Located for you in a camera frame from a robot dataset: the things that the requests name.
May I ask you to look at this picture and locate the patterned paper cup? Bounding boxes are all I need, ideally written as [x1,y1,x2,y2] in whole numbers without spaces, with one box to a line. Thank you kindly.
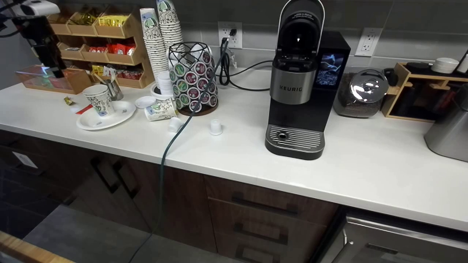
[145,98,178,122]
[85,85,116,117]

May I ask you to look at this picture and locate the white wall outlet right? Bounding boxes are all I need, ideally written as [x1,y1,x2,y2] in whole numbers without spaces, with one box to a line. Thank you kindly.
[356,28,384,57]

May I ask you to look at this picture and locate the tall stack of paper cups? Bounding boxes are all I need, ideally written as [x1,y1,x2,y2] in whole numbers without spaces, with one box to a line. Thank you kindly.
[157,0,183,49]

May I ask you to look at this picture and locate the red tea packet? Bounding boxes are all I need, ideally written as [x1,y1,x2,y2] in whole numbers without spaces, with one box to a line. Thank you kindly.
[75,104,93,114]

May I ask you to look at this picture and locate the white wall outlet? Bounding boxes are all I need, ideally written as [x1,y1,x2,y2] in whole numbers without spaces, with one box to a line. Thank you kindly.
[219,22,243,50]
[356,28,384,57]

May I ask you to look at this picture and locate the dark green power cable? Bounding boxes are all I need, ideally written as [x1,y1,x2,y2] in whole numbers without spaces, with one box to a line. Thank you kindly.
[128,100,202,263]

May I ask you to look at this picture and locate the white creamer pod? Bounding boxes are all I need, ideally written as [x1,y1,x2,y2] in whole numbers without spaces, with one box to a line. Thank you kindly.
[169,117,183,133]
[210,120,224,136]

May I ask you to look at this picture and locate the wire basket of coffee pods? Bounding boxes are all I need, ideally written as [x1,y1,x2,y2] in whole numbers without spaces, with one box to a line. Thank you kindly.
[169,41,219,116]

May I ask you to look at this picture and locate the yellow candy wrapper packet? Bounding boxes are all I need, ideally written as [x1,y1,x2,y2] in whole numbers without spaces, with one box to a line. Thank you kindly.
[64,97,77,106]

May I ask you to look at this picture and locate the white wall outlet left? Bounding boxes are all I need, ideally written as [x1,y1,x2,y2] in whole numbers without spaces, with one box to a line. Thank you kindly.
[219,22,243,50]

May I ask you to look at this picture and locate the white paper plate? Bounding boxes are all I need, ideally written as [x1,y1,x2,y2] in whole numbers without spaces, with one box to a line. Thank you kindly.
[77,101,137,132]

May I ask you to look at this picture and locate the small metal cup with spoons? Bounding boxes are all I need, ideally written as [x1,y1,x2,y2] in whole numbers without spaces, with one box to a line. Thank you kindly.
[104,78,123,101]

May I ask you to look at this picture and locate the robot arm with white wrist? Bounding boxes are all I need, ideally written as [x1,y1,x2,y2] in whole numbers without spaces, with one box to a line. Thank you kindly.
[0,0,66,79]

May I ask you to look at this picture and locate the black Keurig coffee machine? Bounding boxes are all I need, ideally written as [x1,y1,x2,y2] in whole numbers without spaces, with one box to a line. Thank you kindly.
[265,0,352,160]

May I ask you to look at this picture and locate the wooden rack on right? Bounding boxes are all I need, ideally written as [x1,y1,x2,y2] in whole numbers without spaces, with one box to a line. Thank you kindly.
[382,63,468,120]

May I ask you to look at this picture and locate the short stack of paper cups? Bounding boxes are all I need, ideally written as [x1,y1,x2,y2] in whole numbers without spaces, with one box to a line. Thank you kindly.
[141,8,167,79]

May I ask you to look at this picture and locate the patterned paper cup beside plate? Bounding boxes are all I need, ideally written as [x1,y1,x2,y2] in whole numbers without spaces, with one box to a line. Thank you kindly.
[145,98,178,122]

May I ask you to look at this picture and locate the black power cord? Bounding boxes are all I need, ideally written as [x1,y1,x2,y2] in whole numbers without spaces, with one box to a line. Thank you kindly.
[219,37,276,94]

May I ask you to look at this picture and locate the white round jar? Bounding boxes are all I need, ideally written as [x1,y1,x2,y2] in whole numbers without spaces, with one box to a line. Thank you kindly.
[432,57,460,75]

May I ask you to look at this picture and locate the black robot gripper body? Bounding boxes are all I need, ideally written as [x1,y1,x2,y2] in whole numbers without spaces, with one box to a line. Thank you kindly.
[14,16,66,78]

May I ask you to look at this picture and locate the stainless steel container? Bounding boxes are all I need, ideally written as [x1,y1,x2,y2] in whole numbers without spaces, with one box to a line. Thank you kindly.
[425,88,468,163]

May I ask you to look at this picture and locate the wooden condiment shelf organizer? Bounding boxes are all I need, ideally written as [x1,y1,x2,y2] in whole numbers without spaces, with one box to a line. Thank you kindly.
[49,12,156,88]

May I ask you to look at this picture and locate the stack of white lids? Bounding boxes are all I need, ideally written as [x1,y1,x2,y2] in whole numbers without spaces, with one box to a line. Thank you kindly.
[157,70,173,97]

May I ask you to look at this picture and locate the wooden tea bag box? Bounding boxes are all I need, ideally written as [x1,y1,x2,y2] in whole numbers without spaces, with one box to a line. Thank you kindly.
[17,66,94,94]

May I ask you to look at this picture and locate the silver round appliance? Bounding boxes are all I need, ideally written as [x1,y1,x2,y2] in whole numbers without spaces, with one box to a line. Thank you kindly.
[334,69,390,119]

